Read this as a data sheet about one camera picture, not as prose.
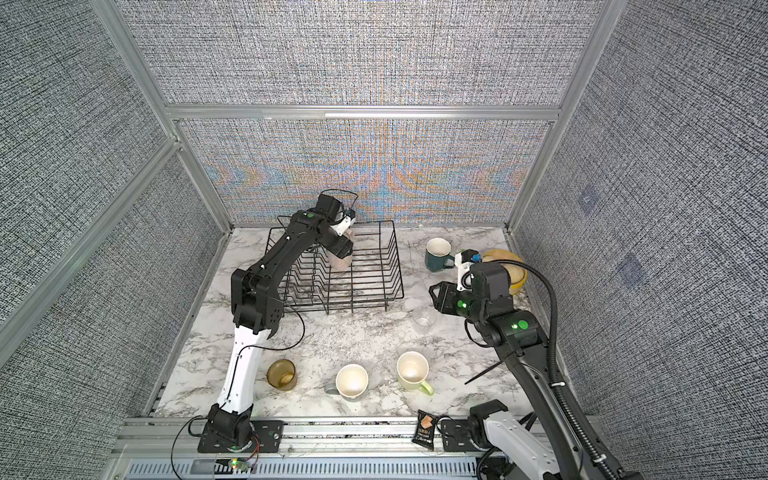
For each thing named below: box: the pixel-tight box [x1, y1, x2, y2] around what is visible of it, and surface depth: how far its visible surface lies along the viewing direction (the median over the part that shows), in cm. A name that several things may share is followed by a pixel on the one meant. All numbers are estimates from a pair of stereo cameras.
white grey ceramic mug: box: [325, 364, 369, 401], surface depth 76 cm
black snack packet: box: [412, 409, 437, 451], surface depth 75 cm
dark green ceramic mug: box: [425, 237, 455, 272], surface depth 102 cm
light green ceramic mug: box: [396, 351, 434, 396], surface depth 79 cm
